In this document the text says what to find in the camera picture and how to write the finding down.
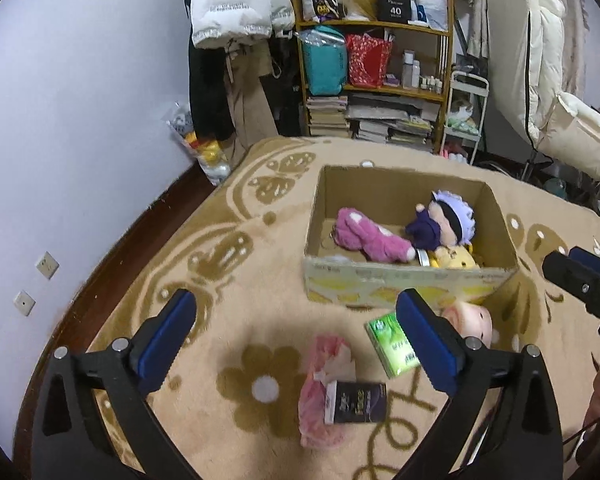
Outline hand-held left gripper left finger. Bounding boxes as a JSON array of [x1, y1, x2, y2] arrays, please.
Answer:
[[32, 289, 201, 480]]

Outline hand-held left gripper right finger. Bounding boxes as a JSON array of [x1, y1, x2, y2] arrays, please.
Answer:
[[395, 289, 563, 480]]

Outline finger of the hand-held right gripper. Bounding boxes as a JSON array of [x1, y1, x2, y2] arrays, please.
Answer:
[[542, 252, 600, 343], [569, 246, 600, 283]]

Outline yellow plush toy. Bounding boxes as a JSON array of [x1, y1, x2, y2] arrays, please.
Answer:
[[427, 244, 480, 270]]

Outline pink plush toy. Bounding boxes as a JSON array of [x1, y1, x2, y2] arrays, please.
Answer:
[[335, 206, 416, 262]]

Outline purple haired doll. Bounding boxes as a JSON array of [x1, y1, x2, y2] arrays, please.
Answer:
[[405, 190, 477, 251]]

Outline cardboard box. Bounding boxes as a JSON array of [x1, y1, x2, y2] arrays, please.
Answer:
[[302, 164, 520, 308]]

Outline green tissue pack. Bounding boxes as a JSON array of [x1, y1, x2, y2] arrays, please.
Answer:
[[365, 312, 423, 378]]

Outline pink round plush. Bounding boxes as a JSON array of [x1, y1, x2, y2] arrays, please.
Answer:
[[440, 301, 493, 346]]

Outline small black box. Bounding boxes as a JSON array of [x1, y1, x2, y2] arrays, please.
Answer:
[[324, 381, 388, 425]]

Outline beige patterned blanket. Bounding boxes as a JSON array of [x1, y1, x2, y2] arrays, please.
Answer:
[[87, 135, 600, 480]]

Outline pink tissue pack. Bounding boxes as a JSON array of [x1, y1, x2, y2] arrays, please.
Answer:
[[299, 335, 357, 450]]

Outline clear bag of toys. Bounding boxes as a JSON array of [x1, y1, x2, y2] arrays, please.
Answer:
[[167, 102, 231, 186]]

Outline cat plush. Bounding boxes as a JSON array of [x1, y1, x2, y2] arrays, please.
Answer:
[[447, 100, 480, 133]]

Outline cream recliner chair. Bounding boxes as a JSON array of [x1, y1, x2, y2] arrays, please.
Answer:
[[485, 0, 600, 188]]

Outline pile of magazines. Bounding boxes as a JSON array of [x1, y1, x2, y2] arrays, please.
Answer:
[[347, 94, 438, 148]]

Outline white trolley cart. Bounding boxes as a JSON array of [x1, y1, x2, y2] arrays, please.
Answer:
[[439, 71, 490, 166]]

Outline beige trousers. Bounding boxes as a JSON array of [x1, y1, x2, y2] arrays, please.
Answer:
[[225, 42, 278, 166]]

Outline stack of books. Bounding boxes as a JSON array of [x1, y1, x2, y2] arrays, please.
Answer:
[[306, 95, 350, 137]]

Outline black coat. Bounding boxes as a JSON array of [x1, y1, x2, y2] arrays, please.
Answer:
[[187, 0, 236, 141]]

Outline white bottles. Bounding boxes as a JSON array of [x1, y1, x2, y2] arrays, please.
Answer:
[[402, 50, 421, 90]]

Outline red bag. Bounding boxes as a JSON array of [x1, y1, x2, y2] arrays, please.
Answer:
[[345, 34, 393, 88]]

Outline teal bag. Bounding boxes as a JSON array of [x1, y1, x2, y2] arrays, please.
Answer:
[[299, 27, 348, 96]]

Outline wooden shelf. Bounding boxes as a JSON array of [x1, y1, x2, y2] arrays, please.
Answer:
[[287, 0, 456, 153]]

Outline black printed box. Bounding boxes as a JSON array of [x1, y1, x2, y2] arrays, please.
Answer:
[[377, 0, 413, 23]]

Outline white puffer jacket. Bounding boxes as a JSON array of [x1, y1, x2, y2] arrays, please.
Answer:
[[190, 0, 296, 50]]

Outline white wall socket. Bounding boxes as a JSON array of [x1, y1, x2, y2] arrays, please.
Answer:
[[13, 291, 36, 317], [35, 251, 60, 280]]

